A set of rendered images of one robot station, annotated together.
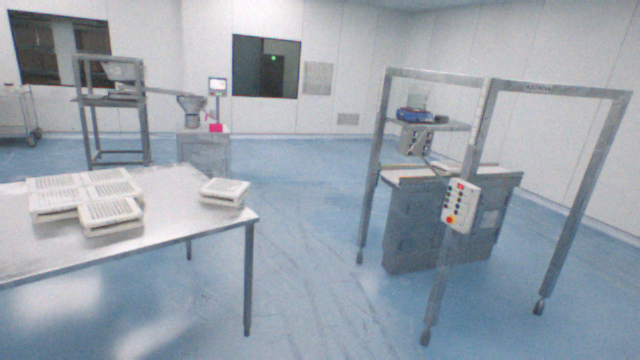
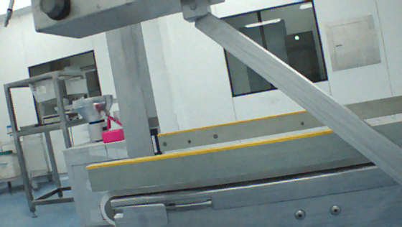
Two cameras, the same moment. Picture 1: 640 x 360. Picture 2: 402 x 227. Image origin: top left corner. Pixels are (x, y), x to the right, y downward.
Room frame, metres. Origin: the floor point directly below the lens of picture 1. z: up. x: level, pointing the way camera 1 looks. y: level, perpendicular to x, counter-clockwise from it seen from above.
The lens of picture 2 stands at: (2.11, -1.01, 1.02)
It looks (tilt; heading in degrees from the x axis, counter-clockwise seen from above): 3 degrees down; 36
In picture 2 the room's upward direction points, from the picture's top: 11 degrees counter-clockwise
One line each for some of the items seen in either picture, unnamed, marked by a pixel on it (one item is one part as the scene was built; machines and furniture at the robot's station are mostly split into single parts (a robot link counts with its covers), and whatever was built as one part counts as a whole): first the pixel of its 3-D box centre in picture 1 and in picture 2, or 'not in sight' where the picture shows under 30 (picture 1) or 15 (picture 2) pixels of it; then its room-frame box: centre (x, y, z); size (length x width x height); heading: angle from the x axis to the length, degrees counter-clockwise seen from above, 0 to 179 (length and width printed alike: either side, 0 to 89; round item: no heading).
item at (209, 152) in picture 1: (202, 156); (118, 182); (4.21, 1.55, 0.38); 0.63 x 0.57 x 0.76; 113
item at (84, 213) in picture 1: (110, 210); not in sight; (1.48, 1.02, 0.93); 0.25 x 0.24 x 0.02; 42
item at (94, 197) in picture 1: (114, 191); not in sight; (1.71, 1.14, 0.93); 0.25 x 0.24 x 0.02; 42
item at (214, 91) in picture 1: (217, 101); not in sight; (4.42, 1.42, 1.07); 0.23 x 0.10 x 0.62; 113
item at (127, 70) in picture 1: (139, 118); (68, 142); (4.39, 2.46, 0.75); 1.43 x 1.06 x 1.50; 113
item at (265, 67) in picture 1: (266, 68); (272, 48); (7.11, 1.27, 1.43); 1.38 x 0.01 x 1.16; 113
